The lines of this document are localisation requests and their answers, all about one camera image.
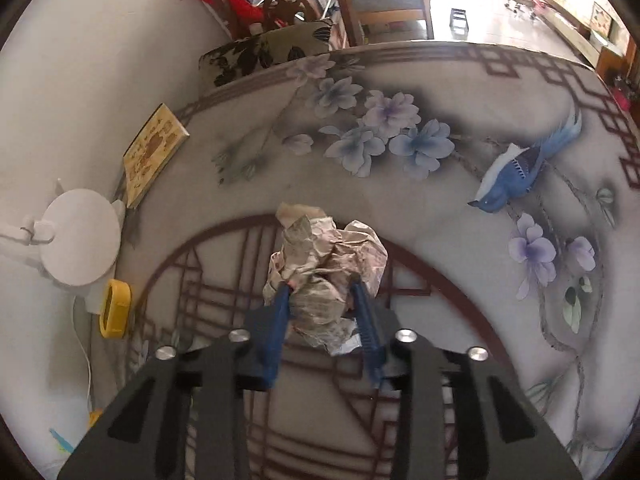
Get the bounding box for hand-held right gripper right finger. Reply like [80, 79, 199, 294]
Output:
[347, 274, 583, 480]

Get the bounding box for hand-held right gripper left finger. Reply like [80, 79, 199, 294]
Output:
[57, 282, 293, 480]

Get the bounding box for newspaper ball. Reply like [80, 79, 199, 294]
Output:
[262, 202, 390, 357]

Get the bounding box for yellow tape roll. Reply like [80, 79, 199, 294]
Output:
[98, 279, 133, 339]

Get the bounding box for yellow book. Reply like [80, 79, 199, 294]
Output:
[122, 103, 191, 209]

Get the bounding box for white desk lamp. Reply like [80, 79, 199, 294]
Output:
[0, 177, 127, 316]

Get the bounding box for colourful paper sheets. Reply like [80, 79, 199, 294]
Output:
[49, 410, 103, 453]

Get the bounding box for floral seat cushion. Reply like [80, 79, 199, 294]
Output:
[198, 19, 335, 96]

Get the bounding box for small black stool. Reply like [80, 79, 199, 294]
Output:
[450, 7, 471, 38]

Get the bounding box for wooden bench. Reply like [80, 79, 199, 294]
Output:
[327, 0, 435, 46]

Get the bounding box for red waste bin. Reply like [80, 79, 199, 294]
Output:
[612, 75, 633, 108]

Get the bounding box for long television cabinet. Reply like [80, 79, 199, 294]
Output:
[510, 0, 626, 68]

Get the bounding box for rolling round stool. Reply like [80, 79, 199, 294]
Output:
[505, 0, 541, 21]

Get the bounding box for small framed picture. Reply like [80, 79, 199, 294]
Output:
[590, 2, 615, 36]

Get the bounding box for white lamp cable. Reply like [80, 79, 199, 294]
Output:
[72, 295, 96, 413]

